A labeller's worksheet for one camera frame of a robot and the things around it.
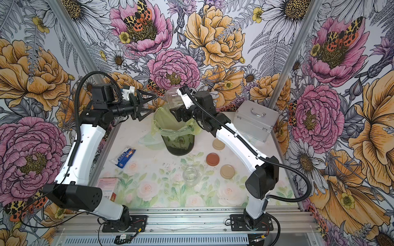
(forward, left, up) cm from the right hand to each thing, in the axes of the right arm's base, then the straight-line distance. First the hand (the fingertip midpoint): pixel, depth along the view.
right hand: (177, 109), depth 74 cm
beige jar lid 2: (-16, -26, -36) cm, 47 cm away
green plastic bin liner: (+7, +10, -18) cm, 21 cm away
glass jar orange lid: (-18, -4, -35) cm, 40 cm away
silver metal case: (+12, -46, -22) cm, 52 cm away
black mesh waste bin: (-4, +2, -24) cm, 25 cm away
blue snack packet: (-6, +36, -32) cm, 49 cm away
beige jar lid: (+3, -22, -34) cm, 41 cm away
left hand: (-4, +9, +5) cm, 11 cm away
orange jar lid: (-7, -17, -37) cm, 41 cm away
